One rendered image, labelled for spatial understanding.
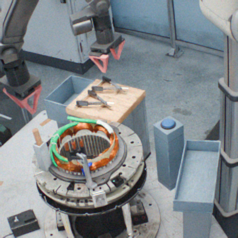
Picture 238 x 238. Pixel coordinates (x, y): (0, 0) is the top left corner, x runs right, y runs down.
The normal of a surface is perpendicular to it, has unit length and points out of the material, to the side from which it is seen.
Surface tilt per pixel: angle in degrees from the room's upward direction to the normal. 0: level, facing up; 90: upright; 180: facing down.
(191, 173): 0
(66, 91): 90
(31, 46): 89
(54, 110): 90
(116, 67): 0
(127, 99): 0
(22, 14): 126
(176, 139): 90
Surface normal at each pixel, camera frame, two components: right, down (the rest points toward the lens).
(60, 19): -0.56, 0.56
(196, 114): -0.12, -0.79
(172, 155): 0.58, 0.43
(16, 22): 0.30, 0.90
